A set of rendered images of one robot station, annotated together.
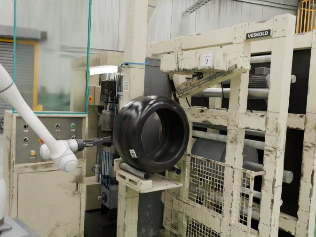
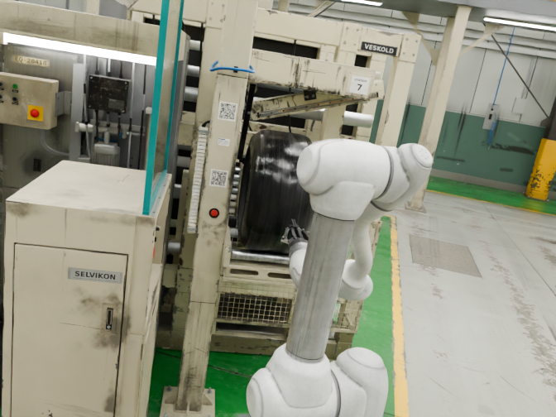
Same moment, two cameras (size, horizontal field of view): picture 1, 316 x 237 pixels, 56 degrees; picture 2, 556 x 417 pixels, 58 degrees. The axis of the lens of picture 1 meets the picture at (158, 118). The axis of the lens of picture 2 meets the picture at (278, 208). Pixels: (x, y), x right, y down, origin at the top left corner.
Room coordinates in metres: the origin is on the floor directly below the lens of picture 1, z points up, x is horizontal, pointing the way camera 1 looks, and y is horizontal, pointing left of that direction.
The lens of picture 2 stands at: (1.16, 2.06, 1.72)
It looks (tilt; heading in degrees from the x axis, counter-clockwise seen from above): 15 degrees down; 296
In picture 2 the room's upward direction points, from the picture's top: 9 degrees clockwise
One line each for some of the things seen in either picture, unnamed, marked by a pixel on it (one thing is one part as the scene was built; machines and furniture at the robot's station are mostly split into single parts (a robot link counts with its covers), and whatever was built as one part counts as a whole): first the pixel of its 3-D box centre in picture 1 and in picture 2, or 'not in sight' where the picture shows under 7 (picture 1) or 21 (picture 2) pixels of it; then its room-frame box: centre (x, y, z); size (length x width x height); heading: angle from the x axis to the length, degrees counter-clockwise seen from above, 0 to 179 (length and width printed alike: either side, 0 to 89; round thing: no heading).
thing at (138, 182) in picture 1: (133, 178); (264, 270); (2.12, 0.16, 0.84); 0.36 x 0.09 x 0.06; 36
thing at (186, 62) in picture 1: (196, 62); (308, 74); (2.27, -0.27, 1.71); 0.61 x 0.25 x 0.15; 36
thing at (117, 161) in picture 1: (137, 163); (226, 242); (2.35, 0.15, 0.90); 0.40 x 0.03 x 0.10; 126
